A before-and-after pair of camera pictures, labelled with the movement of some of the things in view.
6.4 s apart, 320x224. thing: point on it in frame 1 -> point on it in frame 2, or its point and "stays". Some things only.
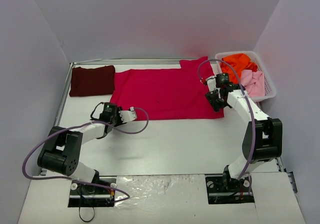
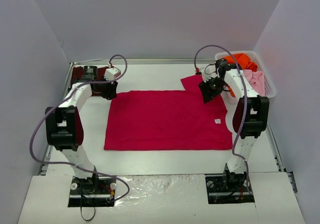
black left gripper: (119, 117) -> (110, 89)
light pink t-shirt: (254, 82) stays
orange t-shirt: (239, 62) stays
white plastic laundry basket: (270, 92) stays
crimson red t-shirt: (166, 94) -> (166, 120)
